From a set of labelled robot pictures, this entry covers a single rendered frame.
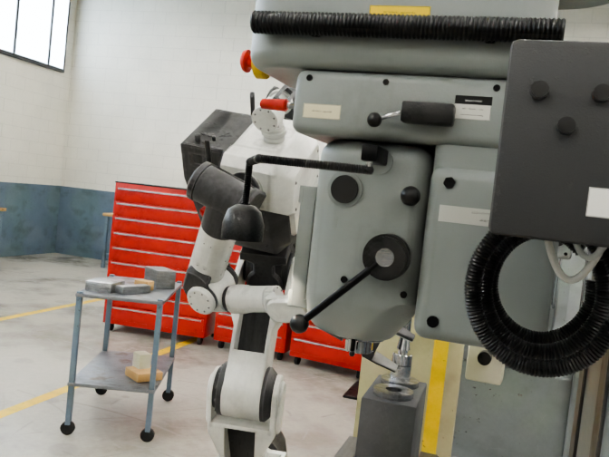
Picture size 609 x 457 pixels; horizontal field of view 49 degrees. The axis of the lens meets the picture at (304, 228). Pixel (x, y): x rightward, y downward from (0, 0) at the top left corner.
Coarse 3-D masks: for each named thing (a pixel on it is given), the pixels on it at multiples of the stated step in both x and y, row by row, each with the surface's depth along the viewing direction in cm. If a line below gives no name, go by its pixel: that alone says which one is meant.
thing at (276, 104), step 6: (264, 102) 128; (270, 102) 128; (276, 102) 128; (282, 102) 127; (288, 102) 128; (294, 102) 127; (264, 108) 129; (270, 108) 129; (276, 108) 128; (282, 108) 128; (288, 108) 128; (294, 108) 127
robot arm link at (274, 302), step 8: (264, 288) 161; (272, 288) 160; (280, 288) 163; (264, 296) 158; (272, 296) 156; (280, 296) 155; (264, 304) 158; (272, 304) 155; (280, 304) 154; (272, 312) 156; (280, 312) 155; (288, 312) 154; (296, 312) 153; (304, 312) 152; (280, 320) 156; (288, 320) 155
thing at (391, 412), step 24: (384, 384) 152; (408, 384) 155; (384, 408) 144; (408, 408) 143; (360, 432) 146; (384, 432) 144; (408, 432) 143; (360, 456) 146; (384, 456) 144; (408, 456) 143
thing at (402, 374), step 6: (396, 360) 157; (402, 360) 156; (408, 360) 157; (402, 366) 157; (408, 366) 157; (396, 372) 157; (402, 372) 157; (408, 372) 157; (396, 378) 157; (402, 378) 157; (408, 378) 157
